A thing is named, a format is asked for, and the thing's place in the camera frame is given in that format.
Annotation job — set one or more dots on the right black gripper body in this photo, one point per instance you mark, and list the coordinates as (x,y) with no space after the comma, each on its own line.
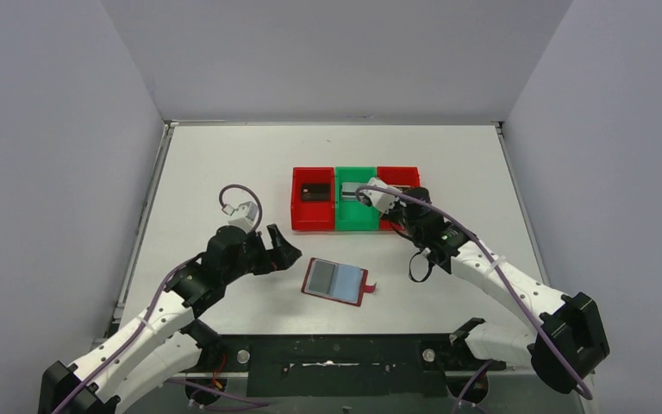
(398,217)

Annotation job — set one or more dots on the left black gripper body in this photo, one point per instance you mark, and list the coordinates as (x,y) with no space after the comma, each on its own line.
(265,251)

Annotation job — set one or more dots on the dark grey card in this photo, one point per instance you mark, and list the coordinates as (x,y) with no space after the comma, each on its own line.
(321,277)

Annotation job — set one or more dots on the red leather card holder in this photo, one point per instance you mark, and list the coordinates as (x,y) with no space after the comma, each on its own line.
(350,284)

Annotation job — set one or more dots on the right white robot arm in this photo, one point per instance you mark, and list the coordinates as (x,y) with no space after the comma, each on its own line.
(564,340)

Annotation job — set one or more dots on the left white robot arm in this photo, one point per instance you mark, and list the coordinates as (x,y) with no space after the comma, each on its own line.
(167,337)

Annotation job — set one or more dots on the black credit card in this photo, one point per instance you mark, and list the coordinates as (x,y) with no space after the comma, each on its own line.
(315,192)

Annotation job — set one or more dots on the silver credit card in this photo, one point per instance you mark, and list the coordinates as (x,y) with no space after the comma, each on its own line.
(348,190)

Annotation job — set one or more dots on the right red bin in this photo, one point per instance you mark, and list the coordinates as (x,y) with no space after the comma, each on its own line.
(400,177)

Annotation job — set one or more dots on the red bin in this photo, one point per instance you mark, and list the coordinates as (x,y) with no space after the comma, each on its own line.
(400,177)
(317,216)

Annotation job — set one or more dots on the left red bin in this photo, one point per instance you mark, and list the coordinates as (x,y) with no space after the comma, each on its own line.
(317,216)

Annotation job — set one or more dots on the green middle bin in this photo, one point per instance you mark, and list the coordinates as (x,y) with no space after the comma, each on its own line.
(353,215)

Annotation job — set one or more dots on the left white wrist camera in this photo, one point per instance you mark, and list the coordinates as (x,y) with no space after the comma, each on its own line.
(245,216)

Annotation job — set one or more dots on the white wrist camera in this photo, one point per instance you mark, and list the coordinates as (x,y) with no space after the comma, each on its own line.
(378,195)
(245,216)

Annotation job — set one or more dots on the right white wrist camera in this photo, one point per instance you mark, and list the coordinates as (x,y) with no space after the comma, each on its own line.
(378,195)

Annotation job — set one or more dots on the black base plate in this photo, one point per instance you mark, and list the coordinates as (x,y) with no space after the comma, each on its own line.
(275,366)

